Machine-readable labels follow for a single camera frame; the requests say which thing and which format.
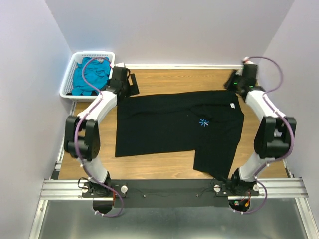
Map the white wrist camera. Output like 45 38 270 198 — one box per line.
242 57 253 64
114 62 125 67

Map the blue t shirt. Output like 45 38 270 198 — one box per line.
70 57 111 96

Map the aluminium rail frame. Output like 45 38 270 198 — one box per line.
29 105 319 239

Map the white plastic basket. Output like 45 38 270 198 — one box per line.
59 51 115 102

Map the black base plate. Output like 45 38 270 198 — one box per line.
78 178 259 211

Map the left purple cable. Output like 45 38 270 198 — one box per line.
74 57 125 217

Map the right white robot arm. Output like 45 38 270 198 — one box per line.
224 59 297 195

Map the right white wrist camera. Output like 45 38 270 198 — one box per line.
242 57 253 64

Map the black t shirt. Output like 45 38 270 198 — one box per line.
115 91 244 180

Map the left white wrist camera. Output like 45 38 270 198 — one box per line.
114 62 125 67

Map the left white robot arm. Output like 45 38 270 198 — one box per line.
64 66 140 197

